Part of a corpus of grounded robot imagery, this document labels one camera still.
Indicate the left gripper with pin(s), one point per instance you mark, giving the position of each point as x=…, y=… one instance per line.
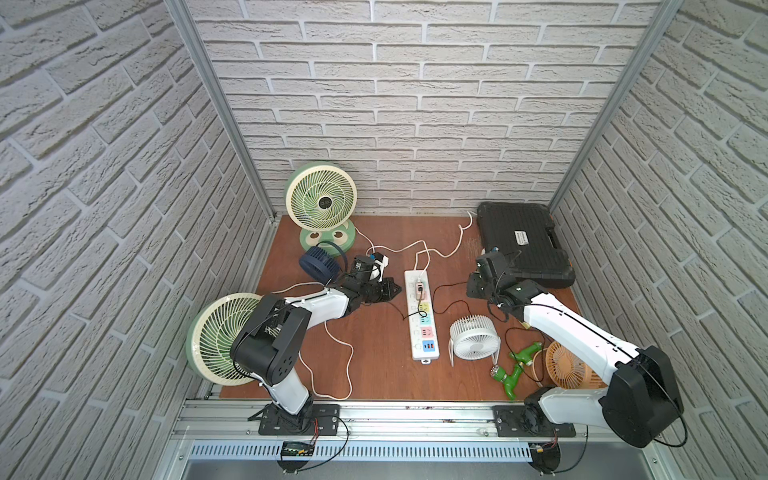
x=377, y=288

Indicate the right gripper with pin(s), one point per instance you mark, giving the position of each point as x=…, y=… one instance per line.
x=473, y=279

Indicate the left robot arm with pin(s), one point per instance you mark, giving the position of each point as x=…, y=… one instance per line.
x=267, y=347

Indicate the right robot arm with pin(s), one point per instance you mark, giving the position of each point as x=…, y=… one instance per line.
x=640, y=398

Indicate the white small desk fan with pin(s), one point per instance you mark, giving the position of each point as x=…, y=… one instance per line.
x=474, y=338

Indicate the white power strip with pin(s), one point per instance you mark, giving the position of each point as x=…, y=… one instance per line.
x=423, y=332

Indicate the navy blue small fan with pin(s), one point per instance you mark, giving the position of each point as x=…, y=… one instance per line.
x=321, y=266

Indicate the green fan at back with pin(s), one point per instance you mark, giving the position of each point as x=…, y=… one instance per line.
x=320, y=198

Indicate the green fan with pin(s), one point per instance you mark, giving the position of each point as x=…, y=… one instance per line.
x=212, y=334
x=320, y=198

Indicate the orange small fan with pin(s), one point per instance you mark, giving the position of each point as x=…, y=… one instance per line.
x=568, y=371

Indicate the green fan at left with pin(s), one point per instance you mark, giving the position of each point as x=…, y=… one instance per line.
x=212, y=334

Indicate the black tool case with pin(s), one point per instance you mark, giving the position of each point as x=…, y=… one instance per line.
x=525, y=234

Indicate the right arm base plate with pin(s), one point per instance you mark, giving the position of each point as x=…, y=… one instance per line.
x=524, y=421

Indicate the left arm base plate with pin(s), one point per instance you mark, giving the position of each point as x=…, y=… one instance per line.
x=312, y=420

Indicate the aluminium front rail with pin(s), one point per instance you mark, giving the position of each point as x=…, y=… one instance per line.
x=410, y=421

